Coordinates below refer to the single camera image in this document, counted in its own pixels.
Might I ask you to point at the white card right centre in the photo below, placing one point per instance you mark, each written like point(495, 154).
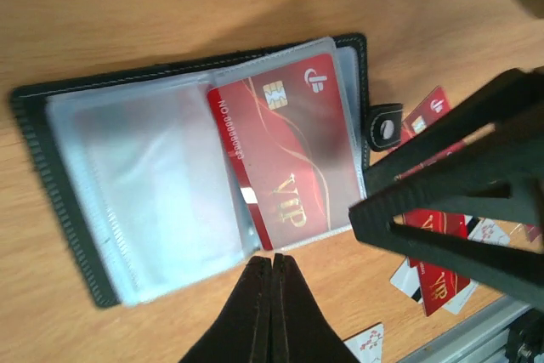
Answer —
point(488, 232)

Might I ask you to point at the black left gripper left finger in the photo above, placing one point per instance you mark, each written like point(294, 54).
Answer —
point(241, 331)

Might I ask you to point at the red card upper centre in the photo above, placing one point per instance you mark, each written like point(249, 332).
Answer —
point(431, 109)

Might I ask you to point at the white card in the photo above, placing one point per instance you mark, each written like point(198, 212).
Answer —
point(367, 346)
point(488, 232)

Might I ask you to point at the black leather card holder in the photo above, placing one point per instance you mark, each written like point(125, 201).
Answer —
point(28, 106)

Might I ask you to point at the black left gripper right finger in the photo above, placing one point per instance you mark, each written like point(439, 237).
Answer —
point(299, 332)

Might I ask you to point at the aluminium rail base front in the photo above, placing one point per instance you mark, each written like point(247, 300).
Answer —
point(480, 338)

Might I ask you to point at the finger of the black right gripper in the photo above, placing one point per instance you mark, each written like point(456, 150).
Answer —
point(516, 272)
point(493, 137)

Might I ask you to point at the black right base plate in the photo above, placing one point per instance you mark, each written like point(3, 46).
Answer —
point(525, 338)

